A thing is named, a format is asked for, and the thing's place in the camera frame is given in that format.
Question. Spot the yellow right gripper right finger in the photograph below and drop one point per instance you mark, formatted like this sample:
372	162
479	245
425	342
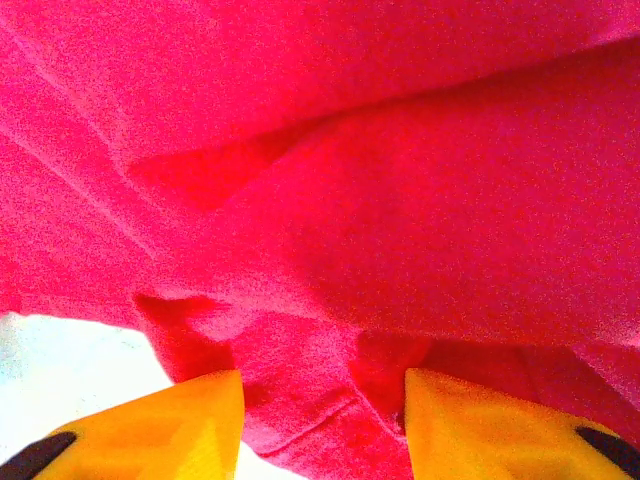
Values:
490	440

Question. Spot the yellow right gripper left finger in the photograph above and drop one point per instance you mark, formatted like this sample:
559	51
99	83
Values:
150	435

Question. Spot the red t-shirt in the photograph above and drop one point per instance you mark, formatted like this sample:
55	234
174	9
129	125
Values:
350	175

